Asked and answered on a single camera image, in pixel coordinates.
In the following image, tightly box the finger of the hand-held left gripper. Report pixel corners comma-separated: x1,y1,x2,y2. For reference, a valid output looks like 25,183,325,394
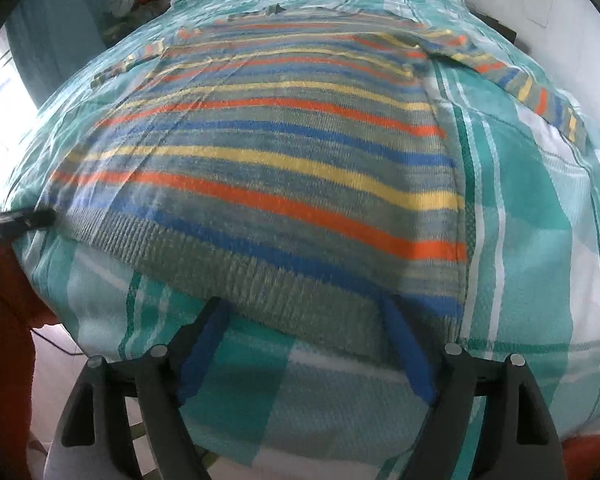
0,209,57,242

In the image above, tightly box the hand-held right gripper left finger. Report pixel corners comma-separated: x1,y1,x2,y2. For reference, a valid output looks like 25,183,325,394
42,297,234,480

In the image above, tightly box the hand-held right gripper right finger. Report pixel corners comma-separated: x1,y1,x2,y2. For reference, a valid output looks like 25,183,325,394
379,294,571,480

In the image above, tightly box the striped knit sweater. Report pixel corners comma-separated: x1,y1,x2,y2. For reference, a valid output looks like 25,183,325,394
47,6,590,357

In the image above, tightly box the bright window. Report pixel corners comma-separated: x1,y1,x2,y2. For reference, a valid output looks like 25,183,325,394
0,25,37,211

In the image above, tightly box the teal checked blanket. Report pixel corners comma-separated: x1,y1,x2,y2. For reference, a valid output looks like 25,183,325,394
9,0,600,467

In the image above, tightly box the teal curtain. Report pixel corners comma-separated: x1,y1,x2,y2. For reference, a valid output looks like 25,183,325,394
2,0,140,106

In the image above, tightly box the black floor cable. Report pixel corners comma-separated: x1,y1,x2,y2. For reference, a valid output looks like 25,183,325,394
30,324,83,357

